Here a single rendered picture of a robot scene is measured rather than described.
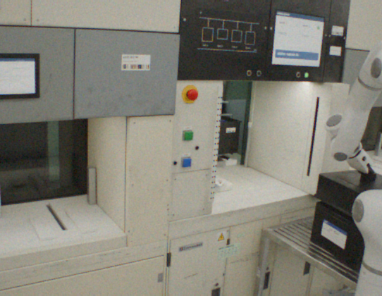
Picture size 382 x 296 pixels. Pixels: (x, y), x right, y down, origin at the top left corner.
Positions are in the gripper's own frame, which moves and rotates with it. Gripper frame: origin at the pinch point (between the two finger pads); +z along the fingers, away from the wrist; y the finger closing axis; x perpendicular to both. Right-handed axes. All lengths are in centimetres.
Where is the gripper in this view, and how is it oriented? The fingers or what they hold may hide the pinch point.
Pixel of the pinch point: (366, 175)
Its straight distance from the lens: 175.9
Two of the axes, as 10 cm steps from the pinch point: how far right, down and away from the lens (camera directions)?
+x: -6.9, 7.2, -1.1
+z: 5.9, 6.5, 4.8
